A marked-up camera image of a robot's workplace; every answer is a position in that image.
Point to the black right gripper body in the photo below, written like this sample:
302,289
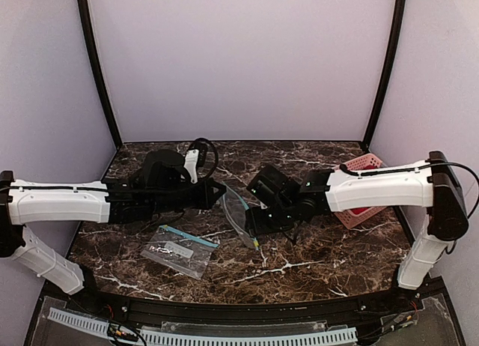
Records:
257,223

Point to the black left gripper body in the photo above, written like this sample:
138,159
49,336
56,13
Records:
200,195

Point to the large clear zip bag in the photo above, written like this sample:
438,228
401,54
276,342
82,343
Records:
235,207

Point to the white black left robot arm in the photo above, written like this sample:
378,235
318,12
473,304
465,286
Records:
166,182

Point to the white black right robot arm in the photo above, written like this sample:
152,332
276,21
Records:
431,184

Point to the small clear zip bag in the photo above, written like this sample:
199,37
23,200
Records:
180,251

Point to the pink plastic basket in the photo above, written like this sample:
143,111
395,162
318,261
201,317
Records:
353,217

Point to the red toy strawberry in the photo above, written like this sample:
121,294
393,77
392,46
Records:
362,211

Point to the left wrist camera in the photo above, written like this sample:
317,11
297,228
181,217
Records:
196,156

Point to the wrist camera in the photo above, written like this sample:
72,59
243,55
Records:
196,156
267,184

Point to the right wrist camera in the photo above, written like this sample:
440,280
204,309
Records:
267,184

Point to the white slotted cable duct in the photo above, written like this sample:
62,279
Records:
171,333

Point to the black front rail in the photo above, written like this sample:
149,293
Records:
364,310

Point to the left black frame post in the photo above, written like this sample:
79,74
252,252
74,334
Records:
96,69

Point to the black frame post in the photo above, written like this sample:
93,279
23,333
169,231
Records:
387,67
96,69

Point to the right black frame post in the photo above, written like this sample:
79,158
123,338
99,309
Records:
387,67

